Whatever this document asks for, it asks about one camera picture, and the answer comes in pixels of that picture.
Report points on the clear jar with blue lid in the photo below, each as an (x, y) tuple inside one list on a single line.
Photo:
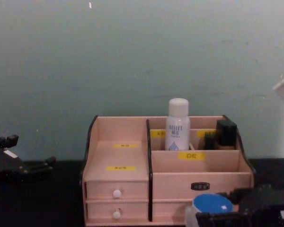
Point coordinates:
[(210, 204)]

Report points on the white spray bottle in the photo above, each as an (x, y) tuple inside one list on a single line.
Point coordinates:
[(178, 123)]

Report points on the black square bottle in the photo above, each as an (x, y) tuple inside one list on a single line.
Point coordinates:
[(227, 137)]

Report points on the black table cloth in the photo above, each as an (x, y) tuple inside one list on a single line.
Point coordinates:
[(49, 203)]

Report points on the wooden drawer with white knob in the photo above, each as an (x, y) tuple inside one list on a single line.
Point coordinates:
[(132, 189), (132, 210)]

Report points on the pale wooden desk organizer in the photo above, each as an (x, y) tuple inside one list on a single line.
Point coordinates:
[(123, 156)]

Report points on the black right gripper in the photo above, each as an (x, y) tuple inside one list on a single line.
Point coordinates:
[(267, 208)]

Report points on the small black tube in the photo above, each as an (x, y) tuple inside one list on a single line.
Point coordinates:
[(209, 143)]

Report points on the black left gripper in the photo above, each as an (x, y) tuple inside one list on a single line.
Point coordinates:
[(4, 165)]

